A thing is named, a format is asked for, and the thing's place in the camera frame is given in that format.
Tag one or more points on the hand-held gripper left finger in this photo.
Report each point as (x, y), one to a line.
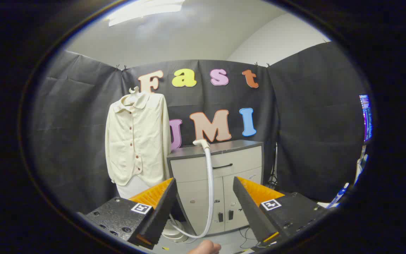
(160, 215)

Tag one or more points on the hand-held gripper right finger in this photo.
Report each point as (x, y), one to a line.
(252, 211)

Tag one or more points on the white garment steamer base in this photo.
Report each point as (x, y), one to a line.
(174, 231)

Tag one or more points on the cream button-up shirt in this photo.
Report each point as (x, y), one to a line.
(136, 141)

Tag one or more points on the white clothes hanger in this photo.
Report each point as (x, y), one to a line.
(133, 90)

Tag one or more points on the grey cabinet with dark top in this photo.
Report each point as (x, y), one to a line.
(196, 197)

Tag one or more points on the black tripod stand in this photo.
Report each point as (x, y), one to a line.
(273, 178)

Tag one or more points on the white board panel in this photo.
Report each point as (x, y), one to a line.
(130, 188)

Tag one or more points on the blue and white pole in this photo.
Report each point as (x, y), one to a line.
(338, 195)

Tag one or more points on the computer monitor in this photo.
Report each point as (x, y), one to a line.
(365, 118)

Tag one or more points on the ceiling light panel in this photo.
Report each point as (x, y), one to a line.
(143, 10)

